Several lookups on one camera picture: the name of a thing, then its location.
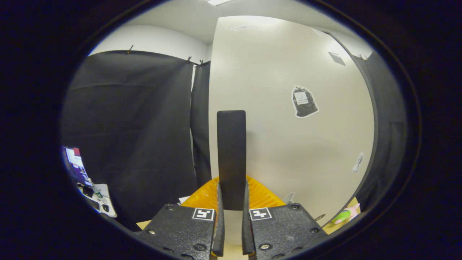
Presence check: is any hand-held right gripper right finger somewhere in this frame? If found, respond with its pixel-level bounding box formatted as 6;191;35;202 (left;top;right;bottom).
241;175;328;260

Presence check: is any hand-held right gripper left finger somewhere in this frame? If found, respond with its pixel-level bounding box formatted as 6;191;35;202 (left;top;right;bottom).
134;176;225;260

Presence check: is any green and pink toy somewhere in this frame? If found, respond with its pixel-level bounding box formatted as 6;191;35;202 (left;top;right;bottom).
331;203;361;224

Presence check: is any white desk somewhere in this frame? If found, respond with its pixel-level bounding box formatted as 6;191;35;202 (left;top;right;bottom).
77;182;118;218

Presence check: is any black backdrop cloth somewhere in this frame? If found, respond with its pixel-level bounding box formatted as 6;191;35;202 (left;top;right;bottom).
60;50;408;231

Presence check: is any computer monitor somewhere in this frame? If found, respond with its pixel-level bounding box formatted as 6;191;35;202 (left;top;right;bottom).
62;146;90;185

